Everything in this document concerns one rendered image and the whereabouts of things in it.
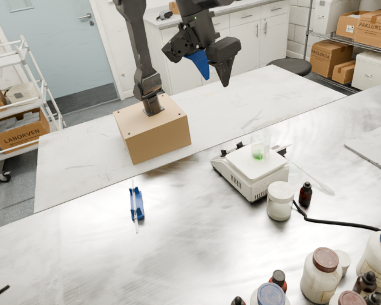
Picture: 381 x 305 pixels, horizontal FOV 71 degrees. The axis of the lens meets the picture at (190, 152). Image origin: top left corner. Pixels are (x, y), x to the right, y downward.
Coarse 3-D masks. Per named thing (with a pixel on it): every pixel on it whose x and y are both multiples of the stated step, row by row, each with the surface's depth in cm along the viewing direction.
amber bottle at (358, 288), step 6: (360, 276) 47; (366, 276) 46; (372, 276) 45; (360, 282) 47; (366, 282) 46; (372, 282) 45; (354, 288) 48; (360, 288) 47; (366, 288) 46; (372, 288) 46; (360, 294) 47; (366, 294) 46
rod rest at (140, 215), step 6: (138, 192) 77; (132, 198) 76; (138, 198) 76; (132, 204) 74; (138, 204) 74; (132, 210) 70; (138, 210) 70; (132, 216) 71; (138, 216) 71; (144, 216) 71
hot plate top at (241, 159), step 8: (232, 152) 74; (240, 152) 74; (248, 152) 73; (272, 152) 72; (232, 160) 71; (240, 160) 71; (248, 160) 71; (272, 160) 69; (280, 160) 69; (240, 168) 69; (248, 168) 68; (256, 168) 68; (264, 168) 67; (272, 168) 67; (248, 176) 66; (256, 176) 66
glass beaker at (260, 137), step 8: (256, 128) 70; (264, 128) 69; (256, 136) 66; (264, 136) 70; (256, 144) 67; (264, 144) 66; (256, 152) 69; (264, 152) 68; (256, 160) 70; (264, 160) 70
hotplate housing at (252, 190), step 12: (216, 168) 81; (228, 168) 73; (288, 168) 70; (228, 180) 76; (240, 180) 69; (264, 180) 67; (276, 180) 70; (240, 192) 73; (252, 192) 67; (264, 192) 70
